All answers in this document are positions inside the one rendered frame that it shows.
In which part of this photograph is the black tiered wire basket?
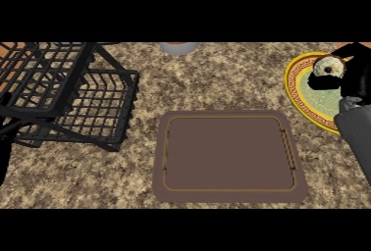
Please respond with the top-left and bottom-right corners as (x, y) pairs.
(0, 42), (141, 153)

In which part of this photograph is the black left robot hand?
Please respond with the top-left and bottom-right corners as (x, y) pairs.
(0, 92), (18, 187)

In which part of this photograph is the yellow rimmed green plate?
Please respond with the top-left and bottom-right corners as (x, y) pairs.
(284, 52), (355, 135)

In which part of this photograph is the pale grey round container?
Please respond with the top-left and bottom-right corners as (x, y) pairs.
(159, 42), (202, 56)

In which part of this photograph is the brown rectangular tray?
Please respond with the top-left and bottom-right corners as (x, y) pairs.
(151, 109), (310, 204)

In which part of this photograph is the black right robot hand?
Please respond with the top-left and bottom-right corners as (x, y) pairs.
(308, 42), (371, 107)

